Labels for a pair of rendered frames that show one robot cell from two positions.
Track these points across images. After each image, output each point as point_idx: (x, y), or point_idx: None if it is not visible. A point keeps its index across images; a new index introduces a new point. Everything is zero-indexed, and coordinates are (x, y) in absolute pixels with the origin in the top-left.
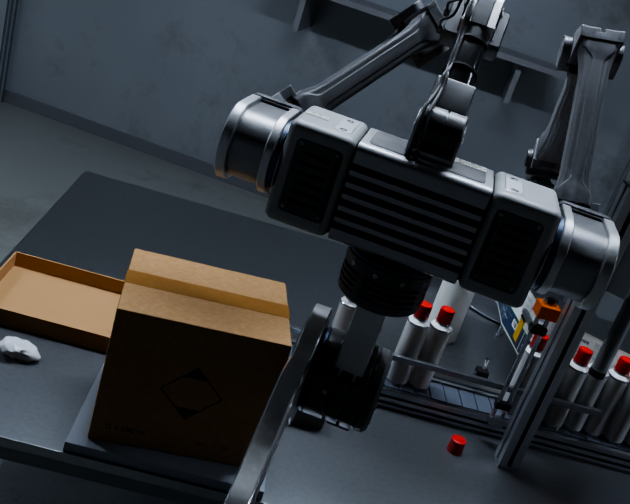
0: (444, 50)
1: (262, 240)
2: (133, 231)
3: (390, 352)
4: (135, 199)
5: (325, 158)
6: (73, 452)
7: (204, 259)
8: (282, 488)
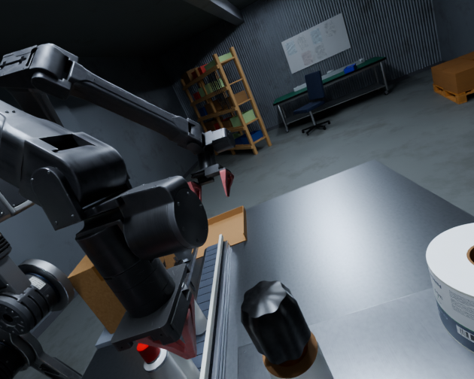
0: (31, 83)
1: (408, 224)
2: (321, 201)
3: None
4: (367, 179)
5: None
6: None
7: (323, 228)
8: (104, 355)
